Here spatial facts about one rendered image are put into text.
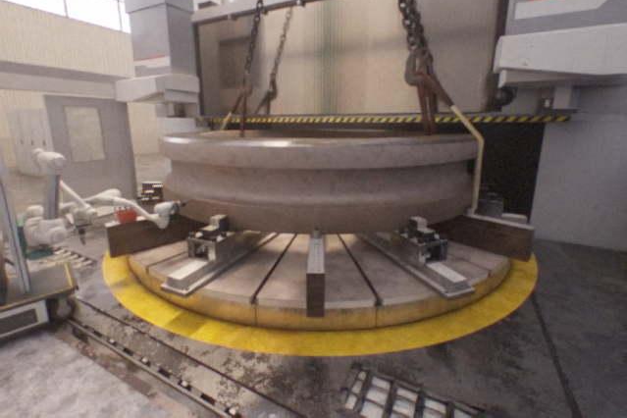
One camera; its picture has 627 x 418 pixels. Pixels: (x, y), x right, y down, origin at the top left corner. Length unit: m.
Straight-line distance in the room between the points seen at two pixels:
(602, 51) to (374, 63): 3.21
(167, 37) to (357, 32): 3.51
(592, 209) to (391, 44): 3.96
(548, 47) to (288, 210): 2.83
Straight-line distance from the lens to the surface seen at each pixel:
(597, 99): 4.68
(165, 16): 6.70
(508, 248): 3.98
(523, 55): 3.59
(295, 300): 2.68
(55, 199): 3.21
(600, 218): 5.92
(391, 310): 2.90
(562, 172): 5.67
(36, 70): 6.65
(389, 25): 5.81
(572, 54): 3.64
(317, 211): 2.87
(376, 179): 3.08
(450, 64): 5.49
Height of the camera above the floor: 1.79
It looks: 12 degrees down
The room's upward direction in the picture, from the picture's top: straight up
